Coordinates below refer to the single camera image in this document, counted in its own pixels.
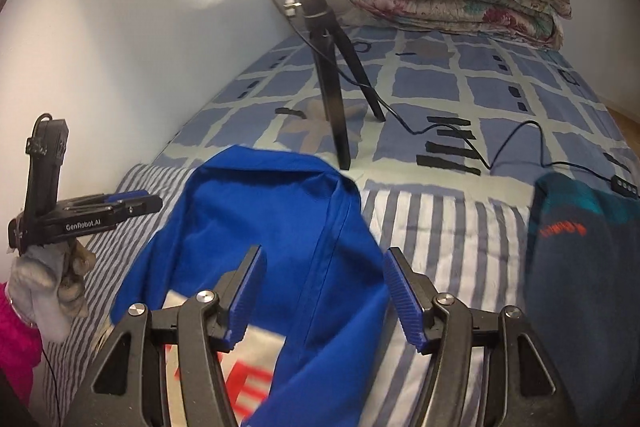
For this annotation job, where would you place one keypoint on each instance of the person's left hand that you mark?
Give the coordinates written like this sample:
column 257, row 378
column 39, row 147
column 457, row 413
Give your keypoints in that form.
column 40, row 277

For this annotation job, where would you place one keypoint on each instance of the dark teal garment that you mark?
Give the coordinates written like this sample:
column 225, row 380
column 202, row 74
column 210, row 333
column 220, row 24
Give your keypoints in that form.
column 590, row 307

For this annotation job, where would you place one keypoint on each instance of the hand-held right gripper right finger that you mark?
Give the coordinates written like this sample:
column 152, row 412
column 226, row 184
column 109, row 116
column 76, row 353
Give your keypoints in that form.
column 405, row 302

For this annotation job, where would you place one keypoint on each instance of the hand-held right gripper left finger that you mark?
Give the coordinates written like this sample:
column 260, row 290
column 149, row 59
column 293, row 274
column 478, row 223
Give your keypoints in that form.
column 247, row 302

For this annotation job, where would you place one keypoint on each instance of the bed with striped sheet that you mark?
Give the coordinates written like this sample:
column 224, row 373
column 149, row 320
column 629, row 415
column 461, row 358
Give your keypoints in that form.
column 440, row 232

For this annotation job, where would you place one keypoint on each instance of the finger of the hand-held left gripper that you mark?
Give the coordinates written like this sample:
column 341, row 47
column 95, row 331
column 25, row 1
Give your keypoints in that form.
column 125, row 196
column 145, row 205

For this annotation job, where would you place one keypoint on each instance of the beige and blue jacket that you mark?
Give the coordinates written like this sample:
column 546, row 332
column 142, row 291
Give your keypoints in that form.
column 300, row 232

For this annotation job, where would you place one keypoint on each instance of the black tripod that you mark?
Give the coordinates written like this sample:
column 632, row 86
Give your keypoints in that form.
column 332, row 107

